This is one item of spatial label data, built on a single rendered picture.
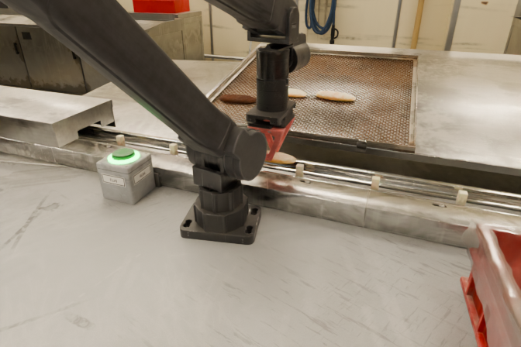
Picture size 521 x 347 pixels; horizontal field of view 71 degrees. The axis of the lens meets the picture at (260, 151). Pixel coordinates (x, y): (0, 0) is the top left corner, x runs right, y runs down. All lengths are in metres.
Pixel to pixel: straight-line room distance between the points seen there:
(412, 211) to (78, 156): 0.66
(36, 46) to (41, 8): 3.93
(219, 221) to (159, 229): 0.11
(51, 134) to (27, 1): 0.58
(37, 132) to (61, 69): 3.19
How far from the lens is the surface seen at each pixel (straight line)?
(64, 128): 0.90
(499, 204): 0.73
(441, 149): 0.79
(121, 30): 0.37
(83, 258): 0.61
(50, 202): 0.78
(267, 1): 0.56
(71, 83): 4.06
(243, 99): 0.92
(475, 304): 0.54
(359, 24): 4.35
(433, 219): 0.62
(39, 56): 4.26
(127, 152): 0.70
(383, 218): 0.62
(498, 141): 0.86
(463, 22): 4.06
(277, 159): 0.69
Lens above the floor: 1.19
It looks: 25 degrees down
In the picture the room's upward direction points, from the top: straight up
